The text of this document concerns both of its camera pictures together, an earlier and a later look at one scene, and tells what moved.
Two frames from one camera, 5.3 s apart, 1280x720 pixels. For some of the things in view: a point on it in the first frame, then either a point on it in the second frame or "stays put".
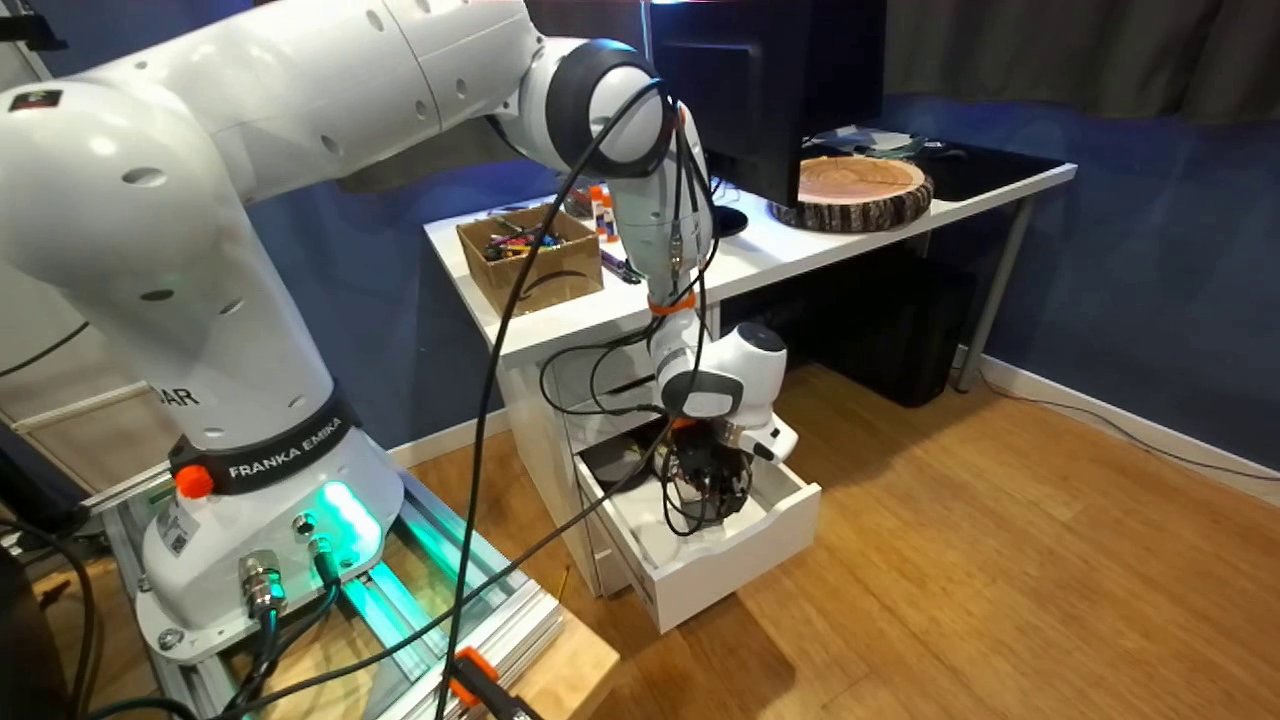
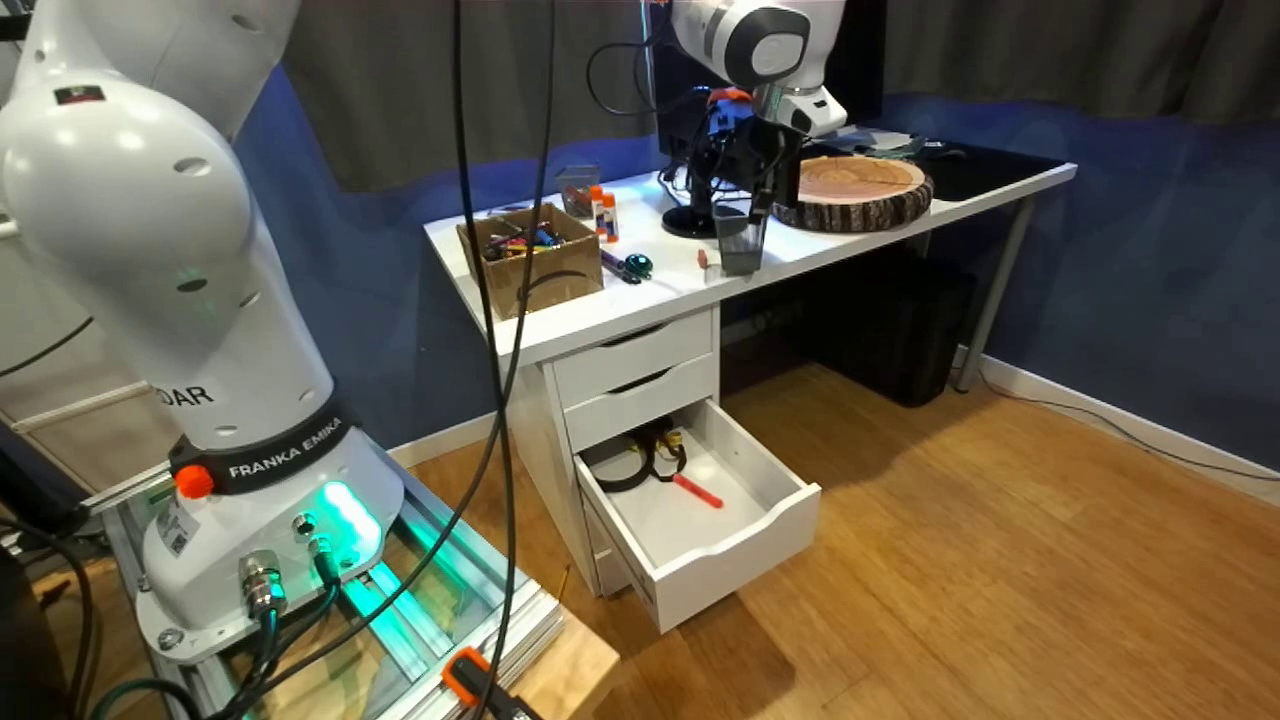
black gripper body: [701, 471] to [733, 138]
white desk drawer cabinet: [578, 396] stays put
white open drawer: [701, 570] stays put
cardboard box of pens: [563, 263] stays put
